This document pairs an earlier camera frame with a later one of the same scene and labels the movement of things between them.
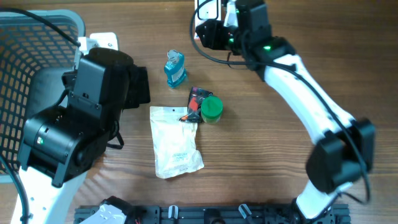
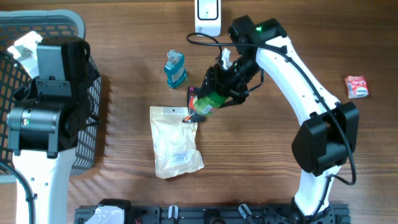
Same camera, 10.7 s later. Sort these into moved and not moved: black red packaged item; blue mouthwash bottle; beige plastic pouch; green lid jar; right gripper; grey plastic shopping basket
Moved: right gripper; green lid jar
Not moved: grey plastic shopping basket; blue mouthwash bottle; black red packaged item; beige plastic pouch
